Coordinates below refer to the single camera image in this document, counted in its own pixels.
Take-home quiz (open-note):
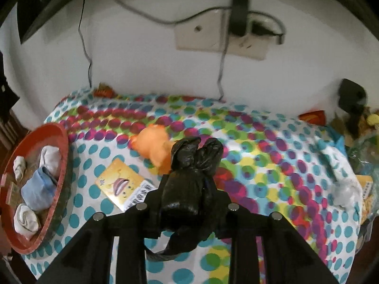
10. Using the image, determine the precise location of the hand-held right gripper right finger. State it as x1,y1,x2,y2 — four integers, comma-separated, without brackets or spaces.
207,183,339,284

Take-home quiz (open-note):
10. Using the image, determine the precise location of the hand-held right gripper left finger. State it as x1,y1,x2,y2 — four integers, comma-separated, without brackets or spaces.
36,177,166,284

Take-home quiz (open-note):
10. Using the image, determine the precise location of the black plastic bag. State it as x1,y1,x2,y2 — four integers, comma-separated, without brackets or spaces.
145,138,225,262

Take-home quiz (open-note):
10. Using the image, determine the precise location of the white sock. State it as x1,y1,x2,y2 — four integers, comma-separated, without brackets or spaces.
13,204,40,239
13,155,27,181
40,146,61,178

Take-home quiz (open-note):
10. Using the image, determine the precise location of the blue sock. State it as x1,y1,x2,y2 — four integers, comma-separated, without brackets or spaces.
21,166,58,212

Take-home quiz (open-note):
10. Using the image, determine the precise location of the round red tray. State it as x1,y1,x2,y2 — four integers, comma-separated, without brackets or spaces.
0,123,73,255

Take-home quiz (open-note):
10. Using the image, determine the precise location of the yellow printed box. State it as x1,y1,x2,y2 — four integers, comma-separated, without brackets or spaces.
95,158,157,213

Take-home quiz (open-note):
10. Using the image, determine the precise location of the polka dot tablecloth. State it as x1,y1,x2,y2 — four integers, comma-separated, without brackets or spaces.
22,87,365,284

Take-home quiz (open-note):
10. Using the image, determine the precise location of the orange rubber toy animal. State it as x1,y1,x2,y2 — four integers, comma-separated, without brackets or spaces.
129,124,174,176

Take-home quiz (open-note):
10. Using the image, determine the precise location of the red gold snack wrapper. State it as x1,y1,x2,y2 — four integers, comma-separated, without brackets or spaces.
95,83,114,98

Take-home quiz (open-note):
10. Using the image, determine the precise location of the orange snack packet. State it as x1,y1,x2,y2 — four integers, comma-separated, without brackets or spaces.
299,110,325,125

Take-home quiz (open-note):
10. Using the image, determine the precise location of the brown gold box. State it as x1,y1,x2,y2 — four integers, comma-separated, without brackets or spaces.
5,180,23,206

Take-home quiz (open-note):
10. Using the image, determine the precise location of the yellow carton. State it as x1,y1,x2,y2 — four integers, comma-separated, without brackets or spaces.
355,174,379,213

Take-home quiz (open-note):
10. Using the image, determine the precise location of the clear plastic bag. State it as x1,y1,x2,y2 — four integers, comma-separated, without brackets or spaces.
346,130,379,178

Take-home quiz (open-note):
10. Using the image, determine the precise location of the dark wooden furniture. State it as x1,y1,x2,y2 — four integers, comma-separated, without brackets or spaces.
0,50,30,151

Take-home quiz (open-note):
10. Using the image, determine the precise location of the black device on stand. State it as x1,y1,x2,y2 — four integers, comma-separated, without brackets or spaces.
338,78,368,132

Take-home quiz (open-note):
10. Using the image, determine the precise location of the black power adapter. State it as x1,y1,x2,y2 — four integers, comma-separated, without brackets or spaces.
231,0,250,36

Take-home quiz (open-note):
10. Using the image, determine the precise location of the black monitor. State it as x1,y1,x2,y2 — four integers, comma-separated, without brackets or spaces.
16,0,89,44

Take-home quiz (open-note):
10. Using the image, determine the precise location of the grey cable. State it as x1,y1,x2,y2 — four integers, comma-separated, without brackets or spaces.
217,34,228,100
109,0,233,26

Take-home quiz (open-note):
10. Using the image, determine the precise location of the white wall socket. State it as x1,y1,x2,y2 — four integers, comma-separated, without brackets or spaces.
226,32,271,61

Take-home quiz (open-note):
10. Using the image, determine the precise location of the white wall plate with hole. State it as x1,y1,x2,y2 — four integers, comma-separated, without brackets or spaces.
174,8,227,51

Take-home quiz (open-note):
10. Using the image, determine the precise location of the thin black cable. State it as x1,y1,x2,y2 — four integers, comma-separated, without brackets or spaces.
78,0,93,89

